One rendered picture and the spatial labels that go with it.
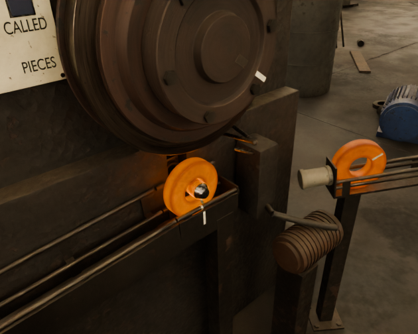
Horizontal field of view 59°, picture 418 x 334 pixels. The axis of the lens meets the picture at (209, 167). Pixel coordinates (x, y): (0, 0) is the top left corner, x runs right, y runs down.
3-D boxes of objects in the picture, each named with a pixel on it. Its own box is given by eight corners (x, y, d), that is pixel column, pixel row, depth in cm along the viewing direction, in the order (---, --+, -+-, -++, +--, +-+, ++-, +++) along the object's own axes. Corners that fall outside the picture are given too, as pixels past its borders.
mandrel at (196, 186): (160, 176, 100) (157, 163, 97) (173, 169, 102) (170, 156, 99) (199, 205, 88) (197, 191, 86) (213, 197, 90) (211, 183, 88)
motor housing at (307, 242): (261, 338, 138) (269, 230, 110) (298, 305, 150) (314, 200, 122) (288, 363, 130) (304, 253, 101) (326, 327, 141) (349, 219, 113)
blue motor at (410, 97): (371, 143, 265) (382, 98, 246) (384, 114, 306) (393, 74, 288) (419, 153, 251) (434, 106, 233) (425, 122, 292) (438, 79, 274)
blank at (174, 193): (152, 187, 86) (160, 193, 83) (198, 144, 90) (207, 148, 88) (176, 222, 96) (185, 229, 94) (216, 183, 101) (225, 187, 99)
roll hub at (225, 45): (187, -84, 56) (278, 12, 77) (113, 85, 59) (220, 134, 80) (211, -86, 52) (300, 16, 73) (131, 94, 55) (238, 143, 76)
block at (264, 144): (232, 205, 117) (233, 138, 104) (250, 195, 121) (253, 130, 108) (257, 222, 109) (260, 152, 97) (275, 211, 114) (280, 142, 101)
